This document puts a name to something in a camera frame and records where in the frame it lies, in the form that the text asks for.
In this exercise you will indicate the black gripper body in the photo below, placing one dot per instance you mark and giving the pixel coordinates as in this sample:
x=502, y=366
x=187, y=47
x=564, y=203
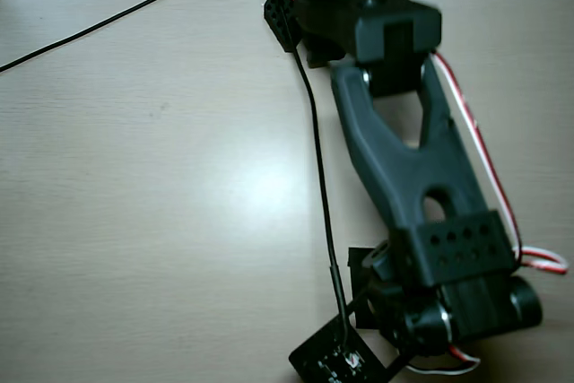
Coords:
x=364, y=300

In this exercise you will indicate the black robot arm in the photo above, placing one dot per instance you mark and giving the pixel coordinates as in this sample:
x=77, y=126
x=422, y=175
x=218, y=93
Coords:
x=394, y=163

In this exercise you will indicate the black camera circuit board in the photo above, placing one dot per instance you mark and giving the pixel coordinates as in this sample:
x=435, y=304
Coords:
x=327, y=351

